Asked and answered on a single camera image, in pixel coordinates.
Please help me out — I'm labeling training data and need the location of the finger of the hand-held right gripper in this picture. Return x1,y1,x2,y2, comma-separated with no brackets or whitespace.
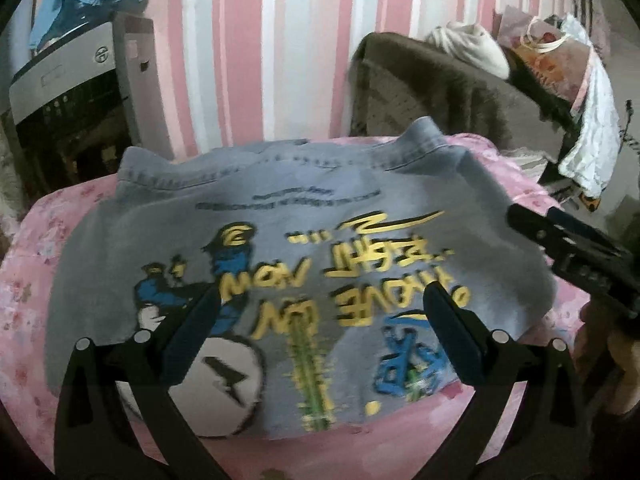
506,202,633,262

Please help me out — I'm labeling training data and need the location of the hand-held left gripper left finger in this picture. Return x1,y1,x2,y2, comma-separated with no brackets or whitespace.
54,285,236,480

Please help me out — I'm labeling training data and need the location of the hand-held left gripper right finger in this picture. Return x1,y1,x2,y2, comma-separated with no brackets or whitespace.
415,282,592,480

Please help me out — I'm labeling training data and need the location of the grey denim jacket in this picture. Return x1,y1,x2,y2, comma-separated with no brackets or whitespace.
45,116,558,441

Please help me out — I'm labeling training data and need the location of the person's right hand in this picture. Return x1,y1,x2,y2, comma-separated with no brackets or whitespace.
574,305,640,411

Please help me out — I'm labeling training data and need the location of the white towel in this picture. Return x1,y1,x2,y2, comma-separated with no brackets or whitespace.
557,15,618,198

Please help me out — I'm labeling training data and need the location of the black cloth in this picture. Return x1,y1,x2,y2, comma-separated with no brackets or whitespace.
505,50,591,131

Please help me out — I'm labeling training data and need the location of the pink floral bedsheet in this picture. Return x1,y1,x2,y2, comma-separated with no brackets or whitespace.
0,132,640,480

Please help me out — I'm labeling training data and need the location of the floral printed bag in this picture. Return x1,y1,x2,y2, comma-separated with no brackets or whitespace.
495,5,593,106

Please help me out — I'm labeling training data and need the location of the white bundled cloth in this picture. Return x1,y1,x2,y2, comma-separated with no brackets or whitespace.
425,21,511,79

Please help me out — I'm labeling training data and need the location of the beige floral curtain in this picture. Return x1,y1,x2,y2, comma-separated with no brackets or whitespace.
0,110,28,246

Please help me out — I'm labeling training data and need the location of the grey water dispenser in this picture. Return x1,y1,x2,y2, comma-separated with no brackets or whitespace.
7,12,156,196

